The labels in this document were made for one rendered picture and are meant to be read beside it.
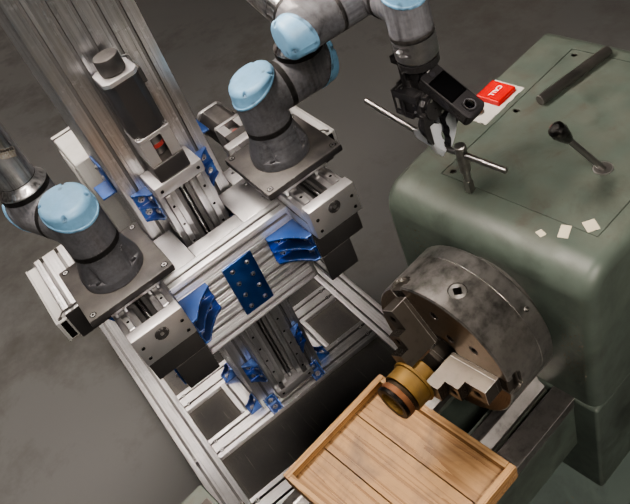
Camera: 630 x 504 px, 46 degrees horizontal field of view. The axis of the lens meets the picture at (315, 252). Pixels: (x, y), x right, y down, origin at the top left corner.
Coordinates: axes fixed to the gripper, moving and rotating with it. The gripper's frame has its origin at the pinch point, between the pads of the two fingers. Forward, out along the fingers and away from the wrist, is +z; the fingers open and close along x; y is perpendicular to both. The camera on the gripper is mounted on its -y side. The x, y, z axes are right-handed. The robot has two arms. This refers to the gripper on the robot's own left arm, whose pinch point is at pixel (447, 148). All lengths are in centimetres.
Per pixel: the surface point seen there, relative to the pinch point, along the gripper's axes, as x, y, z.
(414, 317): 24.7, -8.5, 18.1
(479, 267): 12.8, -15.3, 11.7
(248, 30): -146, 317, 137
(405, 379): 33.9, -13.1, 23.0
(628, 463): 0, -36, 81
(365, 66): -146, 209, 136
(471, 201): 1.8, -5.2, 9.7
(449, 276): 17.4, -12.3, 11.4
